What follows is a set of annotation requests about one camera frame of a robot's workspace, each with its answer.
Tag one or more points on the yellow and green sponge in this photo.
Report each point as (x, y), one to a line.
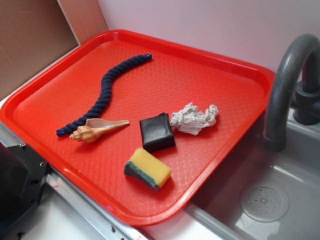
(146, 168)

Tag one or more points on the black square block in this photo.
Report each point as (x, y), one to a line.
(156, 133)

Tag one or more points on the red plastic tray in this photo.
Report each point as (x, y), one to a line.
(176, 76)

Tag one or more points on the crumpled white cloth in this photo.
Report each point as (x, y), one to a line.
(190, 120)

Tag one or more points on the tan spiral seashell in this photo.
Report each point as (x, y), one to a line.
(95, 128)

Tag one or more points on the grey plastic sink basin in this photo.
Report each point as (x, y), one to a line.
(295, 169)

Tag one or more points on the round sink drain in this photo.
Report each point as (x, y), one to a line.
(264, 201)

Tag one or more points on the grey curved faucet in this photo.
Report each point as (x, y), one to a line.
(296, 85)

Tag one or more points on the brown cardboard panel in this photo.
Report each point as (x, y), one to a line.
(36, 33)

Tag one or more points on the black metal bracket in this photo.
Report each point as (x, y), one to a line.
(18, 182)

